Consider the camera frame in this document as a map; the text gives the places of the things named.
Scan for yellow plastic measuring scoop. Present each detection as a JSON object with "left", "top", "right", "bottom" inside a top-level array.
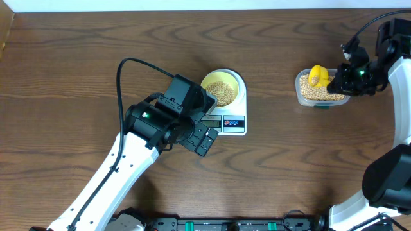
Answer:
[{"left": 308, "top": 65, "right": 331, "bottom": 88}]

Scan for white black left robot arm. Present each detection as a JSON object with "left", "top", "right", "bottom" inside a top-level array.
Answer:
[{"left": 47, "top": 74, "right": 218, "bottom": 230}]

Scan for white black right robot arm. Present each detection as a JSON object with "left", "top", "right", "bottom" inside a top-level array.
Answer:
[{"left": 315, "top": 18, "right": 410, "bottom": 230}]

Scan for soybeans in yellow bowl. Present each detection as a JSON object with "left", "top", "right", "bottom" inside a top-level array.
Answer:
[{"left": 205, "top": 81, "right": 235, "bottom": 107}]

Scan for yellow plastic bowl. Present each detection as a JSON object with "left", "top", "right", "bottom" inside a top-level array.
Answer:
[{"left": 201, "top": 71, "right": 239, "bottom": 104}]

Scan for white digital kitchen scale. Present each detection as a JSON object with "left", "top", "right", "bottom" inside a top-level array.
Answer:
[{"left": 202, "top": 69, "right": 247, "bottom": 136}]

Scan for pile of soybeans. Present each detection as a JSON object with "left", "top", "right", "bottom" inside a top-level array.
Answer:
[{"left": 299, "top": 74, "right": 346, "bottom": 101}]

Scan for clear plastic bean container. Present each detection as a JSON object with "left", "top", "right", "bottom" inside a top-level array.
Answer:
[{"left": 295, "top": 69, "right": 350, "bottom": 107}]

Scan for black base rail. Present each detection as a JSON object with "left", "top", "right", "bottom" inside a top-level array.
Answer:
[{"left": 144, "top": 217, "right": 327, "bottom": 231}]

